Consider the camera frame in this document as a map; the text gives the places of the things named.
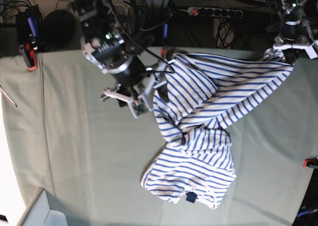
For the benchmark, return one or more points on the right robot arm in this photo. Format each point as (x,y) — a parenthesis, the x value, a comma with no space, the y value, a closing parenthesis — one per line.
(137,71)

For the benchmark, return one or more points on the red black left clamp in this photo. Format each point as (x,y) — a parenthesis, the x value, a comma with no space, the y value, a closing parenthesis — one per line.
(28,49)

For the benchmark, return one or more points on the red black right clamp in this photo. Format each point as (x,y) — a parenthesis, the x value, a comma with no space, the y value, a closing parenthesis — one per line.
(311,163)

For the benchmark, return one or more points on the black power strip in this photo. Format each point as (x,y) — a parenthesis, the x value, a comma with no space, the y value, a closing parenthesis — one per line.
(215,12)

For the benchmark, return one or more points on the red black clamp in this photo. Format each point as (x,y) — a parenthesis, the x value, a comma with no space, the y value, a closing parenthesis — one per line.
(311,163)
(28,49)
(163,53)

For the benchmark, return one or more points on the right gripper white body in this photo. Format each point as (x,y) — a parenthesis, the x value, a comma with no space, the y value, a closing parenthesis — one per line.
(139,98)

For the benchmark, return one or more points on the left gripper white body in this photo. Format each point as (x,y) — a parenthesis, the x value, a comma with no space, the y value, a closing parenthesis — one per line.
(297,35)

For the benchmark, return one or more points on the black round stand base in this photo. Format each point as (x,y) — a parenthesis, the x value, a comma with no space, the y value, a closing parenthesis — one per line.
(58,28)

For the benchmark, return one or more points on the blue white striped t-shirt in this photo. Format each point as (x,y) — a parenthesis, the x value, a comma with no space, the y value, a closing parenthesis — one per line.
(207,94)

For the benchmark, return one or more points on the red black centre clamp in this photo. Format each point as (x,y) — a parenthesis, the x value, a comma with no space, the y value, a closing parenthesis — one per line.
(163,53)

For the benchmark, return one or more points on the light grey plastic bin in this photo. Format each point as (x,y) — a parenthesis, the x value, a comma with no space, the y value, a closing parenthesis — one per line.
(39,213)

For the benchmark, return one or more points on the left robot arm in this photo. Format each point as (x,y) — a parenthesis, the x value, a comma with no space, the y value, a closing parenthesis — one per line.
(290,10)

